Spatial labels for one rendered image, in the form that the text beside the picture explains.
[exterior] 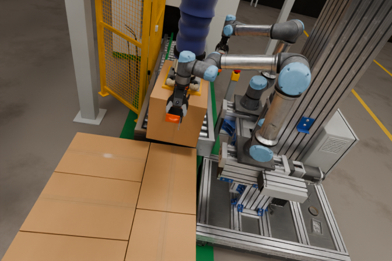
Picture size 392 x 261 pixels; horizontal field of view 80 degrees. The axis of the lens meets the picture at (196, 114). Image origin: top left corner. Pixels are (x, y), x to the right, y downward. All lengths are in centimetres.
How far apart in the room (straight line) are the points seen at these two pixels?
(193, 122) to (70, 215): 96
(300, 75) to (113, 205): 133
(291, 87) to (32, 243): 153
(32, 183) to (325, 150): 237
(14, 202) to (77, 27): 158
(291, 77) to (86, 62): 207
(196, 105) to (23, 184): 171
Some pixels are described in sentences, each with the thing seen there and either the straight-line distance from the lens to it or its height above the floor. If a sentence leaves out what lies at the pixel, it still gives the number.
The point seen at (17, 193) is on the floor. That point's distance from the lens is 257.
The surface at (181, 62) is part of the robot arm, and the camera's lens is 111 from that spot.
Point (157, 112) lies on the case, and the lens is 168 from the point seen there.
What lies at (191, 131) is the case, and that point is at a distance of 175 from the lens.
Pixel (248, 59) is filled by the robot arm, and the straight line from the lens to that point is 115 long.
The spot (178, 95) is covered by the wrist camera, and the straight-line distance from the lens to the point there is 116.
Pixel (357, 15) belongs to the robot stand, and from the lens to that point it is 132.
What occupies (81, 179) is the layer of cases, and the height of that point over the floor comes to 54.
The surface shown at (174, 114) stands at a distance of 124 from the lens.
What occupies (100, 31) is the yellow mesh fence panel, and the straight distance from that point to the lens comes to 304.
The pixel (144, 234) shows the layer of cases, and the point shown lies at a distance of 160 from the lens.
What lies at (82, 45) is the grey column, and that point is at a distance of 254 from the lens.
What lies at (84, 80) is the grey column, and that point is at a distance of 274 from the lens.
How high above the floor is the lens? 201
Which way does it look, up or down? 38 degrees down
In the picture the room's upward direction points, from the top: 14 degrees clockwise
